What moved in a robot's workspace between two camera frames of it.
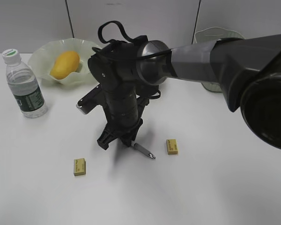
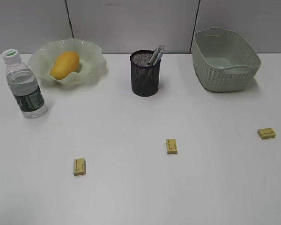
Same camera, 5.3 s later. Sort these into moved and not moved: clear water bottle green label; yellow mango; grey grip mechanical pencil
Moved: grey grip mechanical pencil
Not moved: yellow mango; clear water bottle green label
